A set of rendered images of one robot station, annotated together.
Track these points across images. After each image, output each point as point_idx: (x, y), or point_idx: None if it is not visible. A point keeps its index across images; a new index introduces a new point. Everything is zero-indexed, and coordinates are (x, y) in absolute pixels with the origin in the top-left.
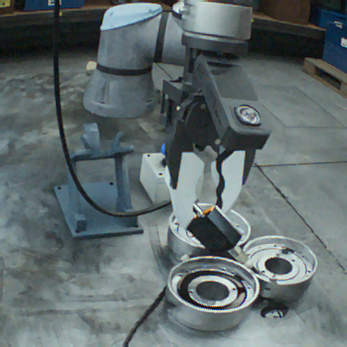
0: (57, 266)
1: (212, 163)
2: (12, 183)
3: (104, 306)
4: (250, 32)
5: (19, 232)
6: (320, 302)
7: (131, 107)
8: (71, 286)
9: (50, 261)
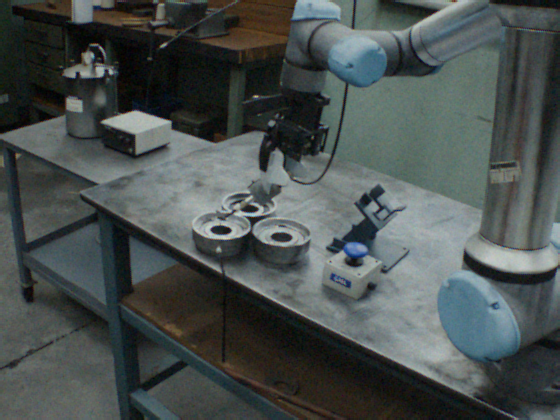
0: (338, 214)
1: (288, 177)
2: (435, 242)
3: (294, 207)
4: (280, 78)
5: None
6: (178, 240)
7: None
8: (319, 209)
9: (344, 214)
